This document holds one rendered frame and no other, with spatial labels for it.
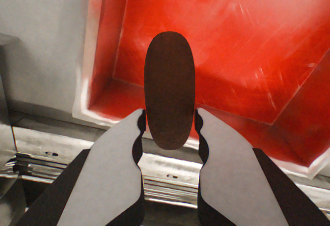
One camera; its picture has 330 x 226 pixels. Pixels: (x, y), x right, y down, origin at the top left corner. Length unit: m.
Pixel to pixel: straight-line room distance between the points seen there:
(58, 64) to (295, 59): 0.36
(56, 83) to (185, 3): 0.24
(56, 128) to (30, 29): 0.16
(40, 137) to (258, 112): 0.37
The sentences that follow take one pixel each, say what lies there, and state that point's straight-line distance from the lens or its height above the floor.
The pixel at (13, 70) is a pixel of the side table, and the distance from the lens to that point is 0.38.
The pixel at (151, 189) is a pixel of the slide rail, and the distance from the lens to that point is 0.42.
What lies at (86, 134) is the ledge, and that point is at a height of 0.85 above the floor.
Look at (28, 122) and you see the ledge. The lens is 0.38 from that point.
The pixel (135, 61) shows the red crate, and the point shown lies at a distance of 0.28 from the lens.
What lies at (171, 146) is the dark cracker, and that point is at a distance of 0.16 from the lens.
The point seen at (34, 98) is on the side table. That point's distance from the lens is 0.38.
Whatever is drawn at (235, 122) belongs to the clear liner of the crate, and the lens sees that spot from 0.30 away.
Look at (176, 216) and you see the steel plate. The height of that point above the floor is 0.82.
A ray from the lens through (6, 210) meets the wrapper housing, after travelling 0.47.
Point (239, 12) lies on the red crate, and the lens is 0.28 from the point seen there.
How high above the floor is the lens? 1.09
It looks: 61 degrees down
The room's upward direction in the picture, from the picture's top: 178 degrees counter-clockwise
